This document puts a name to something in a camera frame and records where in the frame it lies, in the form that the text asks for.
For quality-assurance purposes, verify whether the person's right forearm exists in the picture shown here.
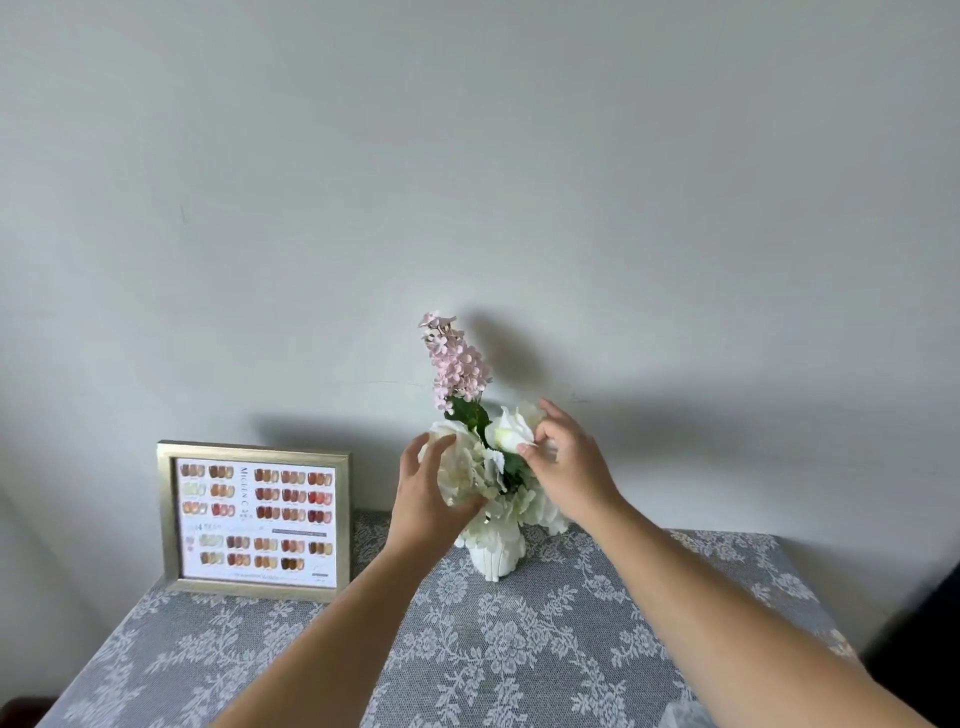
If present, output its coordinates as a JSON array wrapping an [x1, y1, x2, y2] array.
[[582, 495, 937, 728]]

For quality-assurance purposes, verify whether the person's left forearm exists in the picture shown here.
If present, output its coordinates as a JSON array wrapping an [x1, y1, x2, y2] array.
[[212, 541, 451, 728]]

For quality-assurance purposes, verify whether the pink artificial lilac stem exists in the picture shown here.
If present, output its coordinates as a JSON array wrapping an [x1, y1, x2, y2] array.
[[418, 311, 495, 445]]

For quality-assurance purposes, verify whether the white artificial hydrangea flower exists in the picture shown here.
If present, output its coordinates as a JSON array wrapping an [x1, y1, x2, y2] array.
[[417, 420, 509, 513], [454, 474, 576, 555]]

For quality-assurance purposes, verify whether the white ribbed vase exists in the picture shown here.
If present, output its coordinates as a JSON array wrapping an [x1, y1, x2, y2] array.
[[463, 519, 528, 584]]

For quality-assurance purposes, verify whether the person's right hand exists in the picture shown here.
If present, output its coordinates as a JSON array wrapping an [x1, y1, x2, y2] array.
[[515, 398, 628, 528]]

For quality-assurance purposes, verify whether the person's left hand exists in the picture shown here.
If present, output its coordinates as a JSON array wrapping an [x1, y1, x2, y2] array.
[[385, 433, 489, 556]]

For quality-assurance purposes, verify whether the gold framed nail colour chart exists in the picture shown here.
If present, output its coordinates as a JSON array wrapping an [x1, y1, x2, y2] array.
[[156, 440, 354, 604]]

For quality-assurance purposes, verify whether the white artificial rose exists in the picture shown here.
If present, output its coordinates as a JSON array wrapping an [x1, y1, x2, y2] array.
[[483, 403, 561, 460]]

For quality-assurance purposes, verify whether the dark brown furniture corner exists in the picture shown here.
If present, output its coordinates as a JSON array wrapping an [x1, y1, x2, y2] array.
[[0, 696, 58, 728]]

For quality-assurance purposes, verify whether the grey lace tablecloth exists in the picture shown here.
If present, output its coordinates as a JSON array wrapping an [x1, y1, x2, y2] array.
[[36, 510, 864, 728]]

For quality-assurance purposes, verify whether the black furniture piece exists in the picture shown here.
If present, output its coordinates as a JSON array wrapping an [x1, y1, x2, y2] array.
[[861, 558, 960, 728]]

